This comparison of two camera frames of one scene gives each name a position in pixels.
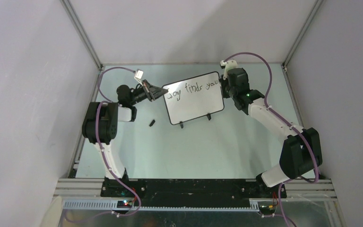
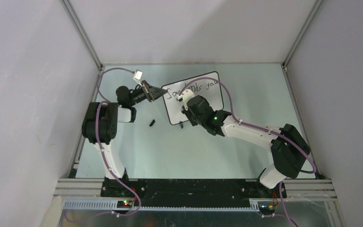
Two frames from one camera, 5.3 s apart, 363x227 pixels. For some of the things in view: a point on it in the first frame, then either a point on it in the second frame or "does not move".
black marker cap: x=152 y=123 does not move
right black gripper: x=224 y=80 to x=188 y=112
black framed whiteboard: x=191 y=98 does not move
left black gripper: x=146 y=87 does not move
